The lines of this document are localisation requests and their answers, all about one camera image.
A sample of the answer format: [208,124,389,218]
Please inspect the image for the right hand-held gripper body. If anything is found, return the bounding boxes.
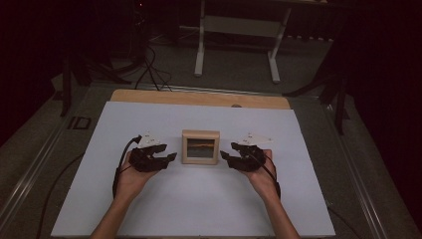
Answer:
[231,131,274,173]

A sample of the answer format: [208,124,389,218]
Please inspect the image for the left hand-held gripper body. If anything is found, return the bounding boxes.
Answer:
[127,131,167,173]

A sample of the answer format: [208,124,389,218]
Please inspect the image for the small wooden box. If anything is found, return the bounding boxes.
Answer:
[180,128,221,166]

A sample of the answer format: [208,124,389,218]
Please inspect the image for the person's left hand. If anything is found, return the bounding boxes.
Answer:
[113,151,157,204]

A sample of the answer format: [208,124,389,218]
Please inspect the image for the person's right hand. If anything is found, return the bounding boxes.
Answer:
[246,148,281,201]

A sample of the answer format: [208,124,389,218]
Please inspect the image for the white table sheet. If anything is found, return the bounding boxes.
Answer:
[50,101,336,238]

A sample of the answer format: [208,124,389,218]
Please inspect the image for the metal floor strip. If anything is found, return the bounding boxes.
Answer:
[89,81,294,98]

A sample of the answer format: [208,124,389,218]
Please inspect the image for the black stand with slanted legs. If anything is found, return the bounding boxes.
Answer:
[59,49,133,118]

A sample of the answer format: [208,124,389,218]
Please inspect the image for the black tripod stand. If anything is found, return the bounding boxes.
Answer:
[282,63,352,136]

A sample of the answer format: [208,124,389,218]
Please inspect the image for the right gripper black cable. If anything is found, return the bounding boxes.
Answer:
[254,151,283,201]

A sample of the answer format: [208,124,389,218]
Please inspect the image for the black rectangular floor bracket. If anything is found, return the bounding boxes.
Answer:
[67,116,93,130]

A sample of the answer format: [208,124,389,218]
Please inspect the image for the tangled black floor cables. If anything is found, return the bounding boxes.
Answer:
[133,43,174,93]

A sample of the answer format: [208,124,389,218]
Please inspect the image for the black floor cable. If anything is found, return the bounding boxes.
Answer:
[327,206,363,239]
[35,151,86,239]

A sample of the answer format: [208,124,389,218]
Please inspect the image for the metal floor rail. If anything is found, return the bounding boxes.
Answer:
[0,111,69,228]
[321,103,390,239]

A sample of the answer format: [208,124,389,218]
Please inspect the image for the white metal table frame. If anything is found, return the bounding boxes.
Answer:
[193,0,294,85]

